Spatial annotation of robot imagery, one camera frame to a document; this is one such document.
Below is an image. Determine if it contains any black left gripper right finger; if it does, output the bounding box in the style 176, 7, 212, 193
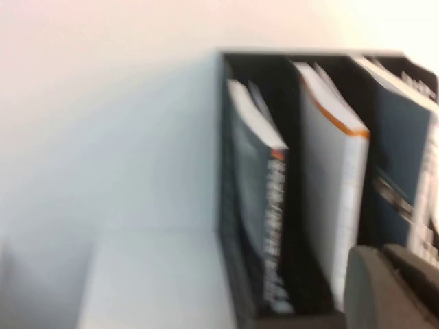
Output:
383, 243, 439, 329

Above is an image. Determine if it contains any dark blue mobile robot book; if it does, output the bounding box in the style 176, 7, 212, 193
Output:
225, 79, 296, 315

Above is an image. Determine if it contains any white car suspension book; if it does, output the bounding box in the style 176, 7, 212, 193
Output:
355, 56, 439, 269

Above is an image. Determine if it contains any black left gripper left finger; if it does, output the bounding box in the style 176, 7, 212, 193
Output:
344, 245, 408, 329

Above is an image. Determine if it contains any white orange ROS2 book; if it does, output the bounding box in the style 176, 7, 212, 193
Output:
294, 61, 372, 306

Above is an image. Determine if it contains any black plastic book stand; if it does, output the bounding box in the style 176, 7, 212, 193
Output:
217, 49, 439, 329

